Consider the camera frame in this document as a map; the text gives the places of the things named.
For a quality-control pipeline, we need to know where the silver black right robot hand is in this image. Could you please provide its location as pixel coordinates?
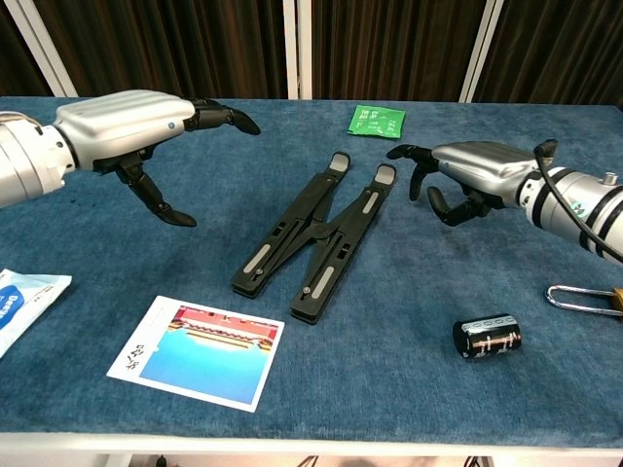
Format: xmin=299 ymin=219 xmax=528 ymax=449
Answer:
xmin=386 ymin=140 xmax=539 ymax=228

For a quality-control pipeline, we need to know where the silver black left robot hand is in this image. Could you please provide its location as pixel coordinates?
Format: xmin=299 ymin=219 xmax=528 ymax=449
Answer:
xmin=53 ymin=90 xmax=262 ymax=229

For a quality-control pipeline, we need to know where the black folding laptop stand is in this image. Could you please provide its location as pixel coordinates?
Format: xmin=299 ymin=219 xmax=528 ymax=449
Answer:
xmin=230 ymin=151 xmax=398 ymax=325

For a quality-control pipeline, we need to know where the dark brown pleated curtain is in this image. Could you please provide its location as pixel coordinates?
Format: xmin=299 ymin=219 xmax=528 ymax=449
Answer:
xmin=0 ymin=0 xmax=623 ymax=106

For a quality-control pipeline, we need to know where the green tea sachet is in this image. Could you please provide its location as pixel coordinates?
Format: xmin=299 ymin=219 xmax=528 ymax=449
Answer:
xmin=346 ymin=104 xmax=406 ymax=139

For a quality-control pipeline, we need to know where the blue carpet table cover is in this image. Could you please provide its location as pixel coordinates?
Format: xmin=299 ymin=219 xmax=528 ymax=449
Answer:
xmin=0 ymin=95 xmax=623 ymax=435

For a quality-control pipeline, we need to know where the silver shackle brass padlock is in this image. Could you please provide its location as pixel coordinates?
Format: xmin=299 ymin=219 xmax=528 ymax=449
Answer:
xmin=543 ymin=284 xmax=623 ymax=318

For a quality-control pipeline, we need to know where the black cylindrical capacitor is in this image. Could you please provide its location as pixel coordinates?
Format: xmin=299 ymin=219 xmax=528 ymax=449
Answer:
xmin=452 ymin=313 xmax=523 ymax=361

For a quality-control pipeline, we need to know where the white and blue sachet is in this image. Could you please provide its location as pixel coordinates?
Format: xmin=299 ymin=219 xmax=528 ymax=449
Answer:
xmin=0 ymin=269 xmax=73 ymax=360

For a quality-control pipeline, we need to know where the blue and red picture postcard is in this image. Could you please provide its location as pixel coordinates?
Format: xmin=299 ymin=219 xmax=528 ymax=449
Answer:
xmin=105 ymin=294 xmax=286 ymax=413

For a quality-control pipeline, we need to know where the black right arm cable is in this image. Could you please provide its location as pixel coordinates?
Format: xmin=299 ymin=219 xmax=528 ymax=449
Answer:
xmin=532 ymin=138 xmax=623 ymax=260

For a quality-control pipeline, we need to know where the white slanted frame post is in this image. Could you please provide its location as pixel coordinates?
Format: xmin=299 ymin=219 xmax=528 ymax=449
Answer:
xmin=2 ymin=0 xmax=79 ymax=97
xmin=458 ymin=0 xmax=505 ymax=103

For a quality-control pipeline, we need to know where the white vertical double frame post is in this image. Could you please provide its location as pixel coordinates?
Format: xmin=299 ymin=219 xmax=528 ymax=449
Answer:
xmin=282 ymin=0 xmax=312 ymax=101

